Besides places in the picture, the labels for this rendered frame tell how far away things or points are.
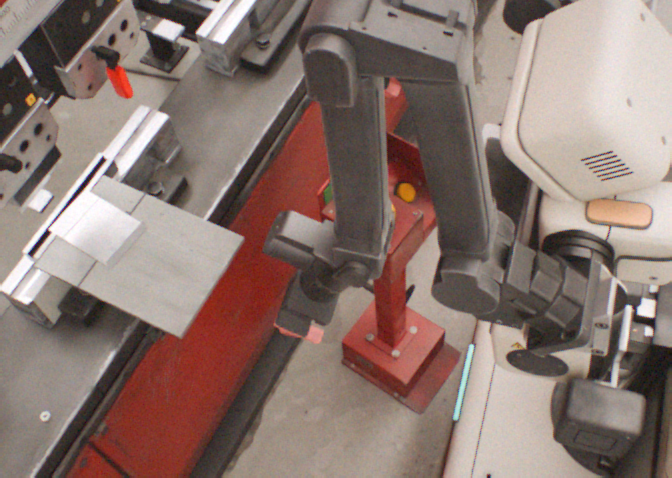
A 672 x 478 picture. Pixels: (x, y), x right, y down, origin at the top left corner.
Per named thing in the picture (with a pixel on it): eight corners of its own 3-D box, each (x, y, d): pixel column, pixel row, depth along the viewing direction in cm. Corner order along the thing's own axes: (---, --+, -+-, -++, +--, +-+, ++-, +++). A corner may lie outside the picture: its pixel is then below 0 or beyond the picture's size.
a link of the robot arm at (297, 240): (374, 279, 99) (392, 217, 103) (284, 239, 97) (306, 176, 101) (335, 307, 110) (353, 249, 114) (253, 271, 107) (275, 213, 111)
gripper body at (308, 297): (281, 310, 114) (300, 294, 108) (304, 244, 119) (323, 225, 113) (325, 329, 116) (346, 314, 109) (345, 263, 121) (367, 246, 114)
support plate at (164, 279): (181, 339, 123) (179, 337, 122) (36, 268, 130) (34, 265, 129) (245, 240, 130) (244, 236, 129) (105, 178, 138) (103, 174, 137)
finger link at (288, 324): (258, 337, 121) (279, 320, 112) (273, 292, 124) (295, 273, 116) (301, 356, 122) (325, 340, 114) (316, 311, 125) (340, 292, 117)
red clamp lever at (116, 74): (131, 103, 124) (111, 58, 116) (108, 94, 125) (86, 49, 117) (138, 94, 125) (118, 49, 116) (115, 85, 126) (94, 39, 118)
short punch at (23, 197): (26, 216, 124) (-1, 180, 116) (15, 211, 125) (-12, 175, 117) (67, 163, 129) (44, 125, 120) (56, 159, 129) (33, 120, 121)
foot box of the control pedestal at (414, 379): (420, 416, 216) (421, 400, 205) (340, 362, 224) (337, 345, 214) (463, 354, 223) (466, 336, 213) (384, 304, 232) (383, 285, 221)
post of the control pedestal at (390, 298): (394, 348, 212) (390, 243, 166) (376, 337, 214) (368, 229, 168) (406, 332, 214) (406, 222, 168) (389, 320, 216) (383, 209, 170)
